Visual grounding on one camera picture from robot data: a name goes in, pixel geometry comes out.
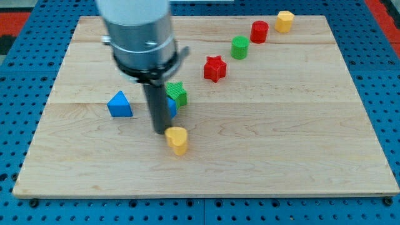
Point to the yellow heart block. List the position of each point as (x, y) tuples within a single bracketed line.
[(177, 139)]

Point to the blue cube block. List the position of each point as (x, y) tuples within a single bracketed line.
[(172, 107)]

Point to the red star block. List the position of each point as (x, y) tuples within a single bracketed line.
[(214, 68)]

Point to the blue triangle block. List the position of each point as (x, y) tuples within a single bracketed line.
[(119, 106)]

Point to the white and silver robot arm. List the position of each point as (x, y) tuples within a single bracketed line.
[(142, 38)]

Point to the green cylinder block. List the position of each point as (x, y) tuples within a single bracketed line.
[(239, 47)]

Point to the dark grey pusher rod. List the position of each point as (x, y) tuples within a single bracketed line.
[(157, 102)]

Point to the green star block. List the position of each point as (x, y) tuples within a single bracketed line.
[(176, 91)]

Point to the yellow hexagon block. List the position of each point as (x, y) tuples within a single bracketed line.
[(284, 21)]

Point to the light wooden board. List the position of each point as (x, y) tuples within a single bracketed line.
[(286, 122)]

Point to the red cylinder block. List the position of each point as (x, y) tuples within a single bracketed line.
[(259, 32)]

